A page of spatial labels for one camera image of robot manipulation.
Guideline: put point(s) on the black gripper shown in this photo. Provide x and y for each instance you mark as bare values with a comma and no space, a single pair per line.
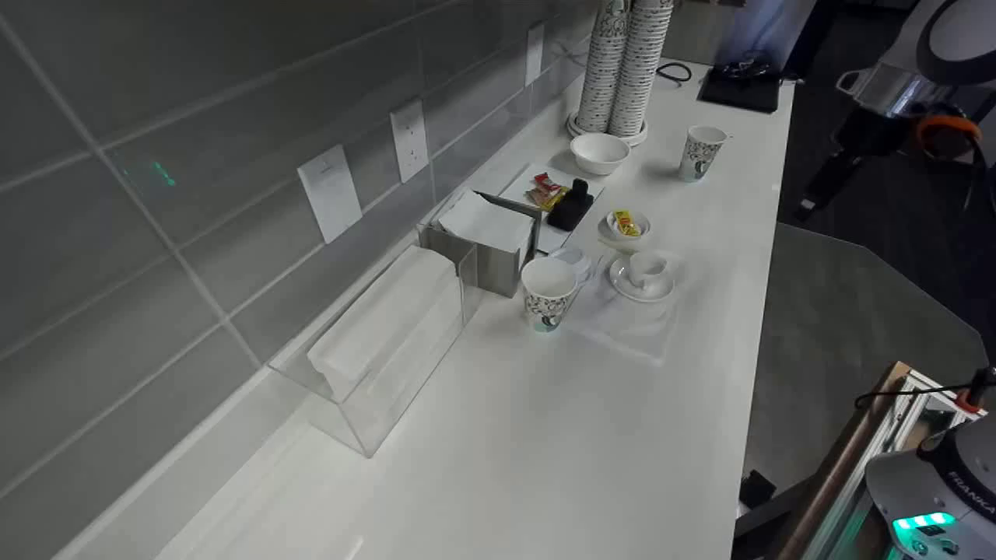
867,134

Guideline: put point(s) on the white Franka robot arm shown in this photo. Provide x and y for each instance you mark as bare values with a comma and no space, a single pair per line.
936,43

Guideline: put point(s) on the white bowl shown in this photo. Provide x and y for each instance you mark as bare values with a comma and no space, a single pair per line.
600,153

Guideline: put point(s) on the patterned paper cup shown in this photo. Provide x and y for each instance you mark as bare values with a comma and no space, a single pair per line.
703,153
546,296

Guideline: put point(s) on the black flat mat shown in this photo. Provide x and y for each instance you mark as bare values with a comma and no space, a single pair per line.
740,84

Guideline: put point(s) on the pale blue background object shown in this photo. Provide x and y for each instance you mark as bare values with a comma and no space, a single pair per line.
751,34

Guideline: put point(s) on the white teacup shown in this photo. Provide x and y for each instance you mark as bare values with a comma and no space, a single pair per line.
650,270

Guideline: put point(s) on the yellow packet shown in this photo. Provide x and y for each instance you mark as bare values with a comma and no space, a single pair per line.
623,222

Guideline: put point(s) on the small white dish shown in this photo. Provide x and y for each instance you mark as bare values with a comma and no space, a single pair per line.
623,239

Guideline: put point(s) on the round white tray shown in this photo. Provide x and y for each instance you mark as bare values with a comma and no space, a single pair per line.
623,137

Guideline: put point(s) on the white cup on saucer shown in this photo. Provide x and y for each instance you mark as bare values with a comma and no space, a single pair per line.
635,292

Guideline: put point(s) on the tall paper cup stack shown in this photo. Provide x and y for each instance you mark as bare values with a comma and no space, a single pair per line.
642,63

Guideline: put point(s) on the white paper napkin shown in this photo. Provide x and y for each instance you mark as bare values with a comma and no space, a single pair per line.
633,329

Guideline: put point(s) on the shorter paper cup stack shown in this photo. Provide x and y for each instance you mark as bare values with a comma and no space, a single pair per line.
602,63

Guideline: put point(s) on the black holder block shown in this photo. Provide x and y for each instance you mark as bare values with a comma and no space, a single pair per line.
571,205

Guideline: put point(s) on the wooden board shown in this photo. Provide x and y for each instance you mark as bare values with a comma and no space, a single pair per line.
843,457

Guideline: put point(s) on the white rectangular tray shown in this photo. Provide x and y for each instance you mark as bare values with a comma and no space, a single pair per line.
557,239

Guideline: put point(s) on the red yellow condiment packets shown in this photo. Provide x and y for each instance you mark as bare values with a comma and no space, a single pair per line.
546,191

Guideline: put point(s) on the small black clamp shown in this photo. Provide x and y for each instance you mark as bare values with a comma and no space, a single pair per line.
757,488

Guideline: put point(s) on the metal napkin holder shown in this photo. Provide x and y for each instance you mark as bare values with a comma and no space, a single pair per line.
485,245

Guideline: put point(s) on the white folded paper towels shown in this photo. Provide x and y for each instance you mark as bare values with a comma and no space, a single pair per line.
385,322

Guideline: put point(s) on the clear acrylic box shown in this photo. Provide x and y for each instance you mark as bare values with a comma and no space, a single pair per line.
406,415

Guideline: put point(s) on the white metal frame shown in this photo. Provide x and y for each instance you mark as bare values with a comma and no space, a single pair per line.
922,400

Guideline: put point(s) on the white wall outlet plate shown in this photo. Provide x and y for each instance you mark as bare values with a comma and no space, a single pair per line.
408,140
330,191

